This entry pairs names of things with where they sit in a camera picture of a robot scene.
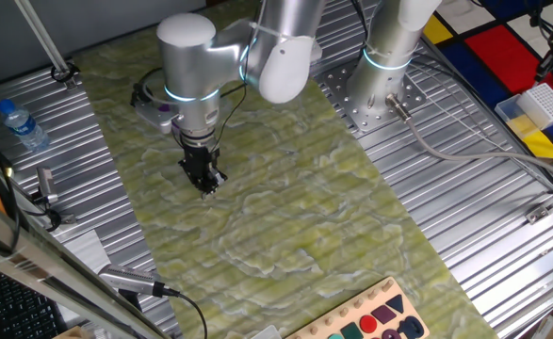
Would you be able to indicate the clear water bottle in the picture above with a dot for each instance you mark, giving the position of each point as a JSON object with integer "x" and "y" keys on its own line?
{"x": 24, "y": 127}

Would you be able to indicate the metal pole stand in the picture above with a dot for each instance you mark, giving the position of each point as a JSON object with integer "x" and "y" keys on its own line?
{"x": 45, "y": 42}

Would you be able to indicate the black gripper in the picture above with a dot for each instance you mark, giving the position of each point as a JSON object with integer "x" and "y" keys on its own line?
{"x": 198, "y": 162}

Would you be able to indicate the wooden shape puzzle board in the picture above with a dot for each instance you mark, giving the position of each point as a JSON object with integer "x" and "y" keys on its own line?
{"x": 351, "y": 308}

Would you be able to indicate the purple square puzzle piece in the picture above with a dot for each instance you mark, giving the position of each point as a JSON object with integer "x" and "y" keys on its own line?
{"x": 383, "y": 314}

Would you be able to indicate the colourful block pattern mat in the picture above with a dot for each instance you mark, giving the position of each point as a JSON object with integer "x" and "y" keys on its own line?
{"x": 507, "y": 56}

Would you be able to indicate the green marble pattern mat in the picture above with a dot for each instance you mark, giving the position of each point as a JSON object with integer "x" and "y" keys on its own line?
{"x": 281, "y": 212}

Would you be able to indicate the purple pipette tip rack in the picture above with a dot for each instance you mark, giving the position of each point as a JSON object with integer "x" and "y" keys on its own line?
{"x": 164, "y": 108}

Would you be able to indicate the green square puzzle piece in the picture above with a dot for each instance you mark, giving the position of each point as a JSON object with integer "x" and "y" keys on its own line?
{"x": 351, "y": 332}

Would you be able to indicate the black keyboard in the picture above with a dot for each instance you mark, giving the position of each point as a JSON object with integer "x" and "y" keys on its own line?
{"x": 21, "y": 311}

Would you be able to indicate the clear plastic container corner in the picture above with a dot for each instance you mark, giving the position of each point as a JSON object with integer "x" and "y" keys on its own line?
{"x": 266, "y": 333}

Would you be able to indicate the white pipette tip box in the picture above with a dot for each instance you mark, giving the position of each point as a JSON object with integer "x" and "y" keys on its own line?
{"x": 544, "y": 104}

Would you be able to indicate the aluminium frame beam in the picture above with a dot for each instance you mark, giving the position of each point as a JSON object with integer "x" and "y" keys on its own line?
{"x": 45, "y": 263}

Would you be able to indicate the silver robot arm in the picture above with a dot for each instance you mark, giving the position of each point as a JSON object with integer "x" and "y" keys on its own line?
{"x": 191, "y": 61}

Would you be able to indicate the red circle puzzle piece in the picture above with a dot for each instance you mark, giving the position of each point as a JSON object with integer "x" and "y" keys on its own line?
{"x": 369, "y": 324}

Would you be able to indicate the clear plastic box lid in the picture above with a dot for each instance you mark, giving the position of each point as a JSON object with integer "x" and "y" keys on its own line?
{"x": 516, "y": 120}

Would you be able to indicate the metal robot mounting plate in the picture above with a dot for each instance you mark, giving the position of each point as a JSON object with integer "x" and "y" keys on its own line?
{"x": 351, "y": 108}

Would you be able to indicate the blue triangle puzzle piece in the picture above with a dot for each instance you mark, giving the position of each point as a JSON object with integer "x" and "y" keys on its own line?
{"x": 396, "y": 302}

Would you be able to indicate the silver depth camera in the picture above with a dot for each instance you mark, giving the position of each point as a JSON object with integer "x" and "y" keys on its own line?
{"x": 125, "y": 279}

